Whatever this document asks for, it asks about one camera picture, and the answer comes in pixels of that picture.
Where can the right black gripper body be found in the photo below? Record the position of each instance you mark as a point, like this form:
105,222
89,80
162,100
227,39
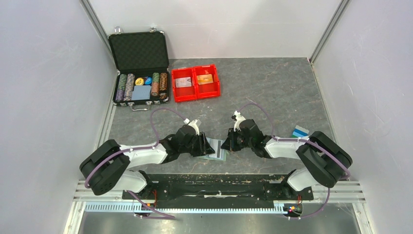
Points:
237,141

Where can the orange card in bin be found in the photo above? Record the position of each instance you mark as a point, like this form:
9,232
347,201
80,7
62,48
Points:
205,79

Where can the green card holder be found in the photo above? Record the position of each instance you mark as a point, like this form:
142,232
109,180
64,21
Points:
216,157

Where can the yellow dealer chip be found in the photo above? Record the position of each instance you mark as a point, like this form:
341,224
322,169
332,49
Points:
139,81

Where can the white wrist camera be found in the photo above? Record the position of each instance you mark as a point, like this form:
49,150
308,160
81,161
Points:
238,119
194,124

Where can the white card in bin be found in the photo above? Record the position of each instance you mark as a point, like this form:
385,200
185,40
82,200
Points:
183,82

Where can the aluminium frame rail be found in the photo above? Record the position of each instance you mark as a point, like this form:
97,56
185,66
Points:
344,192

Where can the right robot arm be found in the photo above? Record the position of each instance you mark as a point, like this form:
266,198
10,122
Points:
325,163

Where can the red bin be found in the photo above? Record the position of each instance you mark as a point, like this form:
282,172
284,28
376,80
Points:
187,93
212,90

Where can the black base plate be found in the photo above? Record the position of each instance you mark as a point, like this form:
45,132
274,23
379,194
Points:
219,191

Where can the white credit card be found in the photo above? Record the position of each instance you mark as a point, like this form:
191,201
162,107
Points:
217,148

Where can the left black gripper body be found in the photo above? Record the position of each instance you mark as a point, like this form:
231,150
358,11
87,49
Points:
197,146

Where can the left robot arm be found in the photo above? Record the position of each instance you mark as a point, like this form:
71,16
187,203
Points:
109,166

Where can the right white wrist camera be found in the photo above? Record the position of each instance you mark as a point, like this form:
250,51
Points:
238,119

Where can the black poker chip case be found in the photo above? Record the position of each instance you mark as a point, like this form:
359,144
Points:
140,55

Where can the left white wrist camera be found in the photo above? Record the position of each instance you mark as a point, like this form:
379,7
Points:
194,124

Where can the left red bin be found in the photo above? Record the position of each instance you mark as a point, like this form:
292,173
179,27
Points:
187,93

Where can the blue green card stack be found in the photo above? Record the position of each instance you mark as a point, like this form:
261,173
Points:
299,132

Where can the right red bin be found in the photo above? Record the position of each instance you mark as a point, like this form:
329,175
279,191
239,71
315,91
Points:
212,90

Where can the blue playing card deck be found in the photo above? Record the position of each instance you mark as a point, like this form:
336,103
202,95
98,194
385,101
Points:
141,92

